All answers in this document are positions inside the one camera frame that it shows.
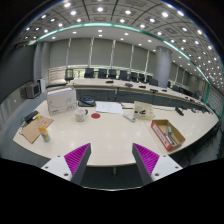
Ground white patterned mug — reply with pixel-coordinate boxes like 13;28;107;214
75;109;88;122

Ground yellow drink bottle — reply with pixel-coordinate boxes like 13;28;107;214
36;115;50;142

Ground brown cardboard sheet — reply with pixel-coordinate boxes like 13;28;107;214
22;115;53;143

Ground open red cardboard box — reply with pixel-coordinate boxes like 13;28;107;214
151;120;185;151

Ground grey crt monitor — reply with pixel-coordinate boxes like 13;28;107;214
26;83;40;99

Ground red round coaster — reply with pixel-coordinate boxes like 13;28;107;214
91;113;100;119

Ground black device on cardboard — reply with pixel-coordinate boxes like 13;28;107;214
24;110;39;124

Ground white cardboard box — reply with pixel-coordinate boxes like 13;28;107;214
46;87;77;116

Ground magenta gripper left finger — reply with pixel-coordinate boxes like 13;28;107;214
42;143;91;185

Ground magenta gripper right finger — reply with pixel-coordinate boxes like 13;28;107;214
132;143;182;185

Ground black office chair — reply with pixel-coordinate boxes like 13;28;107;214
84;68;94;78
130;72;138;82
98;69;107;79
108;69;117;79
65;69;74;82
119;70;128;81

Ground white marker pen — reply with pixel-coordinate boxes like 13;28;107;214
123;113;136;122

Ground white paper sheets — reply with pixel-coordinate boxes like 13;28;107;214
96;101;123;114

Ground long curved conference desk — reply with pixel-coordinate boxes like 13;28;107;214
48;78;213;113

